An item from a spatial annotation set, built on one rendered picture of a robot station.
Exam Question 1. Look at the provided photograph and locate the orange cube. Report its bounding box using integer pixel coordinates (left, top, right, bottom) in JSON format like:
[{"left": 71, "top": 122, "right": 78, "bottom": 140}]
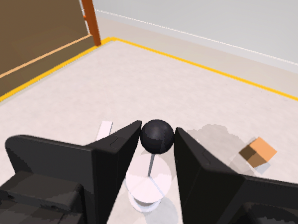
[{"left": 239, "top": 137, "right": 277, "bottom": 168}]

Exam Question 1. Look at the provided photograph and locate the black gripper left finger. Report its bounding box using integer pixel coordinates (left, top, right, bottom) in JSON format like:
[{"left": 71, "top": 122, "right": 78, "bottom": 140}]
[{"left": 5, "top": 120, "right": 142, "bottom": 224}]

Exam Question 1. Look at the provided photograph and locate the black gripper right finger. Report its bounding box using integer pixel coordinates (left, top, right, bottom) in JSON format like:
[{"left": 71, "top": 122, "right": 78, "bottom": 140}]
[{"left": 174, "top": 127, "right": 298, "bottom": 224}]

